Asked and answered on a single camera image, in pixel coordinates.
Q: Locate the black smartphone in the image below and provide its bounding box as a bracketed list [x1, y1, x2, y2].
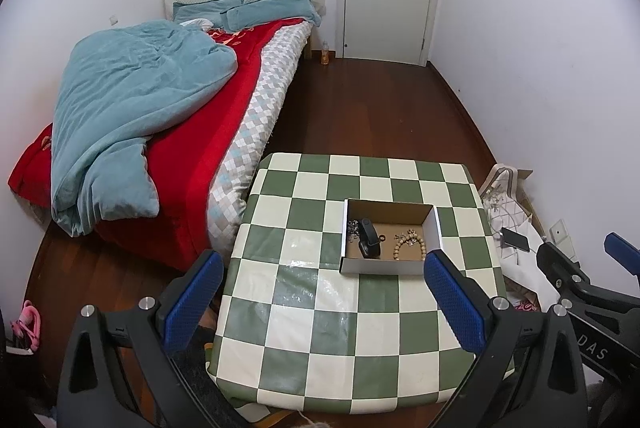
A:
[500, 227, 530, 252]

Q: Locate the black smart band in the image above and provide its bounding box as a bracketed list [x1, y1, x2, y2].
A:
[357, 218, 386, 259]

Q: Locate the green white checkered tablecloth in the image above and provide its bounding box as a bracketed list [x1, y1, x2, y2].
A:
[207, 153, 504, 414]

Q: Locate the checkered pattern mattress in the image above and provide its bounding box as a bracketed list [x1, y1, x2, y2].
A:
[206, 20, 311, 259]

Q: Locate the wooden bead bracelet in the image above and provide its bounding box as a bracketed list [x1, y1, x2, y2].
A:
[391, 229, 429, 262]

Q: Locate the pink object on floor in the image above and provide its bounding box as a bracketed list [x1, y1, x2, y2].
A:
[11, 300, 41, 352]

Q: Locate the teal pillow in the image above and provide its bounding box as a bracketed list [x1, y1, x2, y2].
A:
[172, 0, 244, 27]

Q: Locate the white red plastic bag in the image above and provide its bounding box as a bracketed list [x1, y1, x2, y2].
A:
[506, 292, 540, 312]

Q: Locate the small orange bottle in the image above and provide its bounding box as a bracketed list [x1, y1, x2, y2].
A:
[320, 41, 330, 66]

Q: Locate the white quilted tote bag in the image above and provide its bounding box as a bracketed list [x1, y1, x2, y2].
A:
[478, 163, 532, 235]

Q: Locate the red bed sheet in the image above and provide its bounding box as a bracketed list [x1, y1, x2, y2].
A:
[6, 18, 306, 271]

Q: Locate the white cardboard box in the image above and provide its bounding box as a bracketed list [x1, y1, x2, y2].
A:
[340, 199, 442, 276]

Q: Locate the teal blue duvet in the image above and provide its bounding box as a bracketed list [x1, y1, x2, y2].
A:
[51, 0, 321, 236]

